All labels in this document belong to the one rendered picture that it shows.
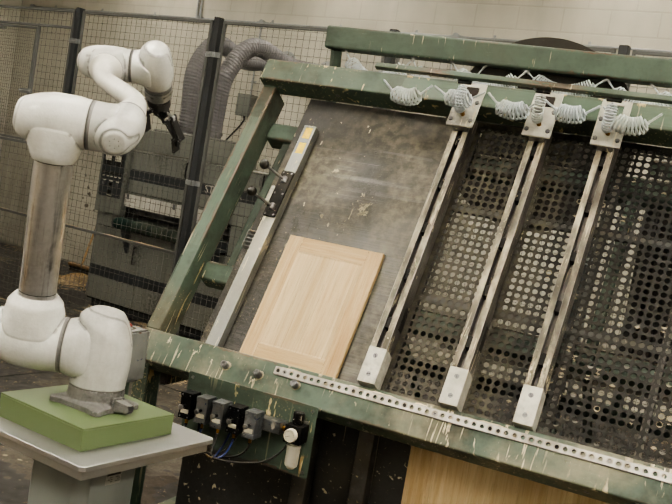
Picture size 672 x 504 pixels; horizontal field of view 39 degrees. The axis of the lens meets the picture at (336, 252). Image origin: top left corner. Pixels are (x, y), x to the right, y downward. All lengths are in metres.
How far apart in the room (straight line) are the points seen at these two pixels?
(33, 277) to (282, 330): 0.99
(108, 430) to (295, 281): 1.04
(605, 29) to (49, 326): 6.22
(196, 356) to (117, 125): 1.11
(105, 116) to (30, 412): 0.82
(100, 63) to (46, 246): 0.67
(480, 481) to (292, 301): 0.88
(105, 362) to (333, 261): 1.03
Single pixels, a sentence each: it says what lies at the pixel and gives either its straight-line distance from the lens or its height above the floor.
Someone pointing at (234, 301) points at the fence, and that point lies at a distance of 3.39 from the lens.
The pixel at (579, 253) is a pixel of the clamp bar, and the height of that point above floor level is 1.44.
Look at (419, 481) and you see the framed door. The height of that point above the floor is 0.60.
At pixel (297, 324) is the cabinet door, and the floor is 1.02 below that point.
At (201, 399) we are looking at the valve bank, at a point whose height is 0.76.
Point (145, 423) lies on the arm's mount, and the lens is 2.71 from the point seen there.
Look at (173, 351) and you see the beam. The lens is 3.39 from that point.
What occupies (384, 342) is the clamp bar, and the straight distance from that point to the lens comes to 3.10.
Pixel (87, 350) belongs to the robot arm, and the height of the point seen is 0.98.
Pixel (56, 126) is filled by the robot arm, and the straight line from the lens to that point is 2.54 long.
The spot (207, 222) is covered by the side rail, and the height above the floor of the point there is 1.30.
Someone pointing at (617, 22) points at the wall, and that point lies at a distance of 8.14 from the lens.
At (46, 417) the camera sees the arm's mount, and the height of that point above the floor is 0.80.
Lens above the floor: 1.57
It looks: 5 degrees down
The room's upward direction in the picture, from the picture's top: 10 degrees clockwise
